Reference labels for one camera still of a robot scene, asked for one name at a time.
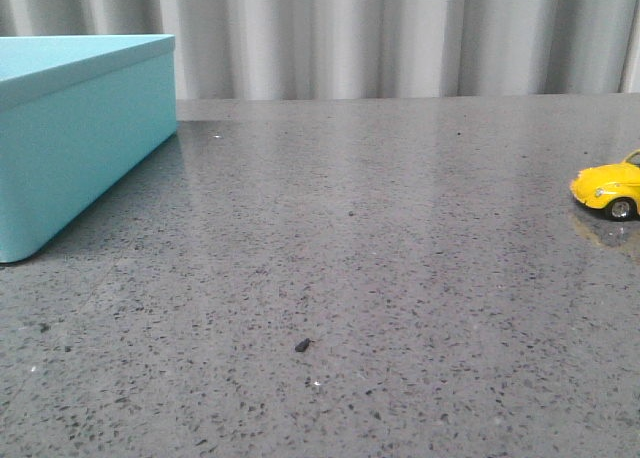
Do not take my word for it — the grey pleated curtain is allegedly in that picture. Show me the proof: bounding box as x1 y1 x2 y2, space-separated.
1 0 639 100

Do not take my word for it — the small black debris chip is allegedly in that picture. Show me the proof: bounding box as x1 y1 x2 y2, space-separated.
294 338 312 353

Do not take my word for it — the yellow toy beetle car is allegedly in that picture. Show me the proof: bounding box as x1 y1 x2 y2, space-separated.
570 150 640 221

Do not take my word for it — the light blue storage box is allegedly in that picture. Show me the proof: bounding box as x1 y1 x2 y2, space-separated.
1 34 177 263

